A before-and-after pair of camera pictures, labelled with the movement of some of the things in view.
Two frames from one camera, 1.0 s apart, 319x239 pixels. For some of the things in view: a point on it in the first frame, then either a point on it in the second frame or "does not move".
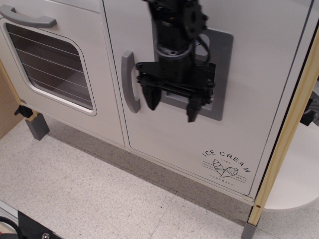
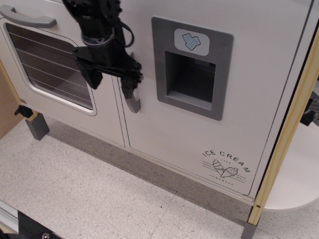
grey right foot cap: (248, 231) does not move
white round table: (297, 182) does not move
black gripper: (177, 71) → (104, 54)
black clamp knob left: (27, 112) does not move
